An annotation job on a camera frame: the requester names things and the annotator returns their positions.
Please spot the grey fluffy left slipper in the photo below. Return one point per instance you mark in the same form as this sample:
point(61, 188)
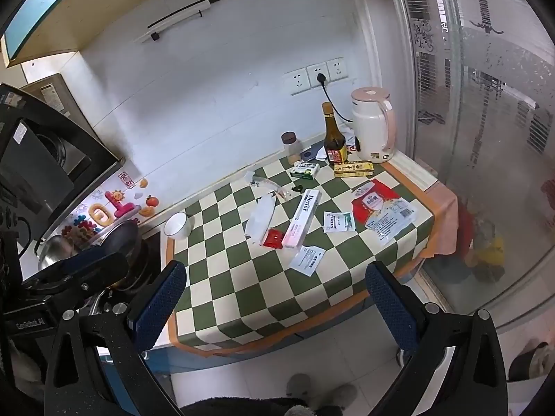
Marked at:
point(299, 387)

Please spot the white ceramic bowl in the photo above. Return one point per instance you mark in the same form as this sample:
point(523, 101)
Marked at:
point(178, 226)

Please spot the clear plastic wrapper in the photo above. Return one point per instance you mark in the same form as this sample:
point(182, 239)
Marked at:
point(261, 182)

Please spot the glass sliding door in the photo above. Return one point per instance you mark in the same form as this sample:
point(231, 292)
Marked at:
point(484, 77)

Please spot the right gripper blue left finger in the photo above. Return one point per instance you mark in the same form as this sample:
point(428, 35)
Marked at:
point(155, 304)

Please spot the clear spice jar brown lid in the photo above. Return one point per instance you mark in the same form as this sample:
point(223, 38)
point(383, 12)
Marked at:
point(292, 147)

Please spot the green white medicine box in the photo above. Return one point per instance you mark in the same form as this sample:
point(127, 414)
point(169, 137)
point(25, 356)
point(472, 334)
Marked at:
point(305, 170)

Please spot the long white pink toothpaste box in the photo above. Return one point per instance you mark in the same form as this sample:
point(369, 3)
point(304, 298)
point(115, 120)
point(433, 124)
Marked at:
point(301, 220)

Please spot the person's black trouser legs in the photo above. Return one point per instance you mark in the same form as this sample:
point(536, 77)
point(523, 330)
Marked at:
point(243, 406)

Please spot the white wall socket strip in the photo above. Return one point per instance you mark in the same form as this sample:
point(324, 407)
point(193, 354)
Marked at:
point(315, 75)

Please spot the dark sauce bottle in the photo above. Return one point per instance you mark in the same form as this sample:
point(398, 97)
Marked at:
point(335, 142)

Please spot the colourful fridge magnet stickers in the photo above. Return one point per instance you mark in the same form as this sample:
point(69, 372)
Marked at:
point(126, 195)

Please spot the green white checkered tablecloth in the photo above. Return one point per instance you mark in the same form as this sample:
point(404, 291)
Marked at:
point(243, 294)

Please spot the grey fluffy slipper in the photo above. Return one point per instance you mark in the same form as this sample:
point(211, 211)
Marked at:
point(299, 387)
point(340, 399)

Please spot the clear white label bag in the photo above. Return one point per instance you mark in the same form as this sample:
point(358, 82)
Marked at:
point(394, 217)

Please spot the red white snack bag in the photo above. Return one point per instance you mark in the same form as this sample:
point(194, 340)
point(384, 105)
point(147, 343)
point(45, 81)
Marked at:
point(371, 198)

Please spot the black white wall rail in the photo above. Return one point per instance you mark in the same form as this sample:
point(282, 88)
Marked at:
point(154, 30)

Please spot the small white green sachet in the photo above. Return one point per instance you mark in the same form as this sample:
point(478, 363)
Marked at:
point(338, 222)

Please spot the black range hood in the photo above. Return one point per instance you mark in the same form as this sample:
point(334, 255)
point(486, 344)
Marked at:
point(48, 164)

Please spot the small red packet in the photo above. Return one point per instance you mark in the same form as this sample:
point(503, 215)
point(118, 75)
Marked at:
point(273, 239)

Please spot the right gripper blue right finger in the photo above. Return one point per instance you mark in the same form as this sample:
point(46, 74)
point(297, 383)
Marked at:
point(397, 304)

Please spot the black frying pan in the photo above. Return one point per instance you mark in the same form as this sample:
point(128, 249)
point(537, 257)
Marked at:
point(124, 239)

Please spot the grey fluffy right slipper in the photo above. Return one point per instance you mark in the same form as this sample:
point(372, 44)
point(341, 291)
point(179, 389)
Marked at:
point(340, 399)

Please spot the blue round coaster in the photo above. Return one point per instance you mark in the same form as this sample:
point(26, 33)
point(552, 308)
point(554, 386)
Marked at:
point(309, 155)

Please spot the white pink electric kettle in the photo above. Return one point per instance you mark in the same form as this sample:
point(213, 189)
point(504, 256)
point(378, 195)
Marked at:
point(374, 124)

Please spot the white printed paper sachet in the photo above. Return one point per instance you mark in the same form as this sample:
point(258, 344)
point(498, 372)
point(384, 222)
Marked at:
point(307, 260)

